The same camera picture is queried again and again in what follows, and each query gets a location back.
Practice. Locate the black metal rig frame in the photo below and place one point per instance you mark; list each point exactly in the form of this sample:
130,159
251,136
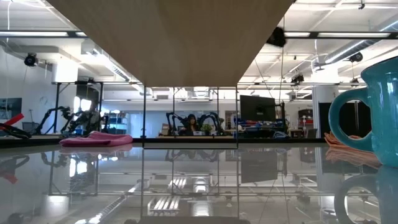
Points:
77,93

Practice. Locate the black computer monitor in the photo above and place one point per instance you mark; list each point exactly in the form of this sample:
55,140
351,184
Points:
257,108

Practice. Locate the person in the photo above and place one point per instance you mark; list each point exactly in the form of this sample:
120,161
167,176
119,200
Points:
191,125

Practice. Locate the orange folded cloth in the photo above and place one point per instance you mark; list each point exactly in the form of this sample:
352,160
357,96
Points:
334,140

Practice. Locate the red and black tool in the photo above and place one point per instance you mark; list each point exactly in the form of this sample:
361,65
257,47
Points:
12,127

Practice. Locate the black ceiling camera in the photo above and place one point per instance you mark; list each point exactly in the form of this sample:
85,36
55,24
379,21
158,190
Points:
276,37
30,59
356,57

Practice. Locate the small green potted plant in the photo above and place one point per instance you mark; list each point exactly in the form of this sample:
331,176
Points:
206,127

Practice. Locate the pink folded cloth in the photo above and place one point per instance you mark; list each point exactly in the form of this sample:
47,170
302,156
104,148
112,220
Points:
96,139

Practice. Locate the teal ceramic mug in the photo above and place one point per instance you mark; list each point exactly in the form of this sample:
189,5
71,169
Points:
385,102

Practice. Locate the black background robot arm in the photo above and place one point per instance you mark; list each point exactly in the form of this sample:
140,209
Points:
173,122
84,119
213,120
49,116

